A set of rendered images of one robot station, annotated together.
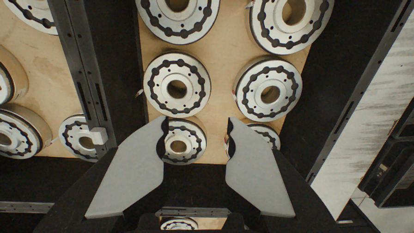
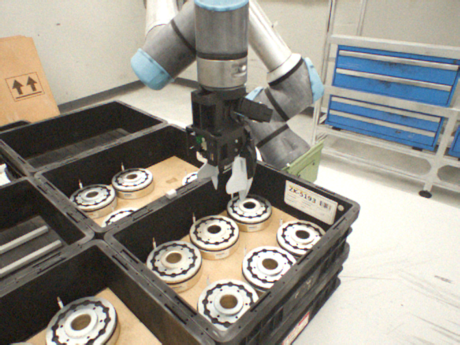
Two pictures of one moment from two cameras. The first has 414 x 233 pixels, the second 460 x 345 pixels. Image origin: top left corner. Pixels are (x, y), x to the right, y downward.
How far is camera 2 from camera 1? 0.62 m
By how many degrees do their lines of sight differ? 82
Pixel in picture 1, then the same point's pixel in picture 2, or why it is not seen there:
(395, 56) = not seen: outside the picture
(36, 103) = (124, 205)
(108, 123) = (180, 195)
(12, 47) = (156, 189)
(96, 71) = (202, 183)
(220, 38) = (258, 238)
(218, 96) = (231, 263)
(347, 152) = not seen: outside the picture
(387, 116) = not seen: outside the picture
